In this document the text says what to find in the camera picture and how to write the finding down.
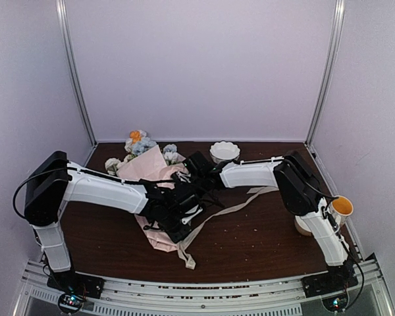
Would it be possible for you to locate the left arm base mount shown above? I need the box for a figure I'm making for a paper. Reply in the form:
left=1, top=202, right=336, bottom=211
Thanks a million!
left=47, top=271, right=105, bottom=314

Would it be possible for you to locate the aluminium front rail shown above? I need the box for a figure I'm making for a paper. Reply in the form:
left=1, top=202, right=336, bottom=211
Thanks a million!
left=11, top=259, right=395, bottom=315

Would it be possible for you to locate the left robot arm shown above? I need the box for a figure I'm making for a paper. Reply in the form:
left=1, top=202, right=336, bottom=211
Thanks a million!
left=12, top=151, right=203, bottom=292

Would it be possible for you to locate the white round bowl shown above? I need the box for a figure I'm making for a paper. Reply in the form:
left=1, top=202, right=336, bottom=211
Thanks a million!
left=294, top=216, right=312, bottom=236

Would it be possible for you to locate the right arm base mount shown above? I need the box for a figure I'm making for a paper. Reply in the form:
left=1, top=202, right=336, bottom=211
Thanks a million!
left=302, top=273, right=358, bottom=313

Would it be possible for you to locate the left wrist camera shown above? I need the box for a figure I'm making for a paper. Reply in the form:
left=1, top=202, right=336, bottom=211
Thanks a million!
left=181, top=205, right=205, bottom=224

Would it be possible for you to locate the white scalloped dish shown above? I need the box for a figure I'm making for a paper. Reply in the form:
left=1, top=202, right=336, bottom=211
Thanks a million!
left=209, top=141, right=240, bottom=163

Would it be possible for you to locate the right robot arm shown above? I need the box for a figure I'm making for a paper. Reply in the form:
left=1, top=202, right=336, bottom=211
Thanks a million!
left=174, top=151, right=355, bottom=291

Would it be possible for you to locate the floral mug orange inside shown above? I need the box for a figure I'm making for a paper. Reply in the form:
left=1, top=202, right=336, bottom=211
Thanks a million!
left=330, top=196, right=354, bottom=227

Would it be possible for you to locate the right aluminium corner post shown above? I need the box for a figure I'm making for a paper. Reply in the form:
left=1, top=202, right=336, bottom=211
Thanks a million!
left=304, top=0, right=346, bottom=147

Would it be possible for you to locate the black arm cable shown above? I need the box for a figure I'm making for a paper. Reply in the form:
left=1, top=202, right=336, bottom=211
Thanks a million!
left=13, top=166, right=224, bottom=220

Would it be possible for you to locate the pink wrapping paper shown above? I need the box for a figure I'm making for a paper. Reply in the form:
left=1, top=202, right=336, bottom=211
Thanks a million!
left=116, top=145, right=186, bottom=253

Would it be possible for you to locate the left aluminium corner post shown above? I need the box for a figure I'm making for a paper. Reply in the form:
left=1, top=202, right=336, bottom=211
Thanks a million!
left=55, top=0, right=97, bottom=147

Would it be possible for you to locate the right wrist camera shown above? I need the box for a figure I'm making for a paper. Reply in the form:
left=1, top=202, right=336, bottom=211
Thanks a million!
left=171, top=171, right=192, bottom=183

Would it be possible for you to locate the aluminium corner post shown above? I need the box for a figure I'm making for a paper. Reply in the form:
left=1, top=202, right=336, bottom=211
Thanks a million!
left=304, top=0, right=346, bottom=147
left=55, top=0, right=97, bottom=147

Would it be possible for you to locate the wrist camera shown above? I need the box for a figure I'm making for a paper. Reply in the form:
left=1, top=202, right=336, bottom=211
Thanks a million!
left=181, top=205, right=205, bottom=224
left=171, top=171, right=192, bottom=183

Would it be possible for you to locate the beige printed ribbon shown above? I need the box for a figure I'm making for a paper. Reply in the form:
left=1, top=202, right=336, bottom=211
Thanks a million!
left=176, top=187, right=267, bottom=271

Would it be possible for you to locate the fake flower bouquet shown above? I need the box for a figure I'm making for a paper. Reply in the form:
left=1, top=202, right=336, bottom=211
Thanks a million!
left=105, top=130, right=184, bottom=176

